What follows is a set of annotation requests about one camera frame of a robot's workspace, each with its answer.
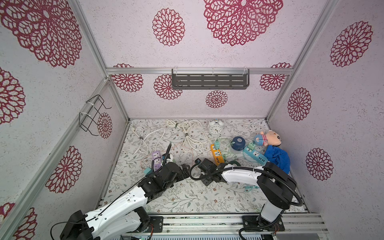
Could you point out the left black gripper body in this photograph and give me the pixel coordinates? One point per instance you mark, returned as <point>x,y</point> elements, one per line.
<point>179,176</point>

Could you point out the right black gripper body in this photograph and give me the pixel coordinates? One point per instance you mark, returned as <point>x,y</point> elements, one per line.
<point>202,167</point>

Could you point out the orange power strip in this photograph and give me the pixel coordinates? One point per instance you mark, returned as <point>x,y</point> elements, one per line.
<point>217,155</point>

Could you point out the teal plug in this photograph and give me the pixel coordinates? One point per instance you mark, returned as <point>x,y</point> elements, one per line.
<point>217,145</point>

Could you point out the navy blue meat grinder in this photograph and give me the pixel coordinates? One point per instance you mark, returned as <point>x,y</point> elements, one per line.
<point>238,144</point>

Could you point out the dark green meat grinder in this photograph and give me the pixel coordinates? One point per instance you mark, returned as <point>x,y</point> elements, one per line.
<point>234,163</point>

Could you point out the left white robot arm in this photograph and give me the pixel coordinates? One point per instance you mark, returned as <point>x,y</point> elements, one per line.
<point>127,213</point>

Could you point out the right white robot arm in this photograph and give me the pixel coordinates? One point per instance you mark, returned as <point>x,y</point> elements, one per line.
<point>278,187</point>

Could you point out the teal small charger adapter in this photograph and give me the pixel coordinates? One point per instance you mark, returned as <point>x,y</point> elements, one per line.
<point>148,171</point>

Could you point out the white twin-bell alarm clock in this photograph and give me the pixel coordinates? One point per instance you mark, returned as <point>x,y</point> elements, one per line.
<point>216,127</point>

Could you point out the teal power strip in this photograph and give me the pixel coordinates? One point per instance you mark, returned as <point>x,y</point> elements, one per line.
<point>256,156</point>

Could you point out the blue cloth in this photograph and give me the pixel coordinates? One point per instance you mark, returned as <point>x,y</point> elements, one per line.
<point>278,157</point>

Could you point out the pig plush toy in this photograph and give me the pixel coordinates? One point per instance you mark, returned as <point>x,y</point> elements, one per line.
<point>269,138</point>

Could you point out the black wire rack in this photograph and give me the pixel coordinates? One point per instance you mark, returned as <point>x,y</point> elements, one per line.
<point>89,117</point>

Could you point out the grey wall shelf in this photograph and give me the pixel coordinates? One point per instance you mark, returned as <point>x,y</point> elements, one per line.
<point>210,79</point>

